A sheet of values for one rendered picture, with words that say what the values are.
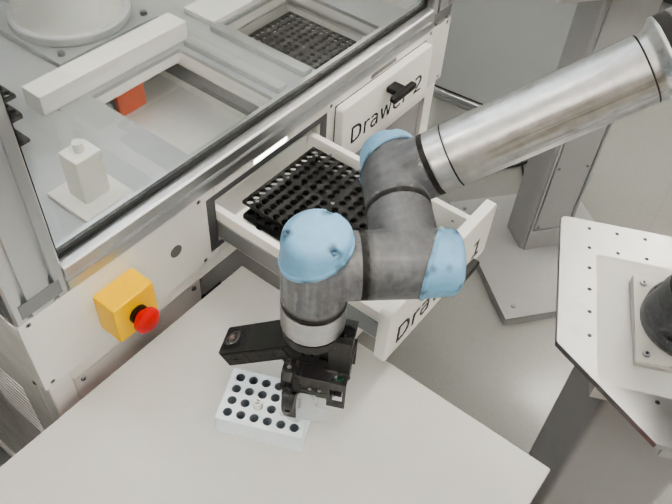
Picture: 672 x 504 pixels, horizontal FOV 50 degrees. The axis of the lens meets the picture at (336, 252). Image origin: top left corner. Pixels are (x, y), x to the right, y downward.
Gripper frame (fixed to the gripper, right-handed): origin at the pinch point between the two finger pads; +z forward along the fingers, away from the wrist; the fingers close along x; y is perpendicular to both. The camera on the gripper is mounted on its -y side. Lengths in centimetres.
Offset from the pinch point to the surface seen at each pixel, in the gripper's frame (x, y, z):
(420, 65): 75, 5, -8
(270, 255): 21.0, -9.4, -5.9
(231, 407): -1.1, -8.7, 1.6
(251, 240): 22.9, -13.0, -6.2
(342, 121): 52, -5, -9
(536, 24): 186, 36, 39
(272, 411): 0.6, -3.3, 3.3
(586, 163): 121, 53, 44
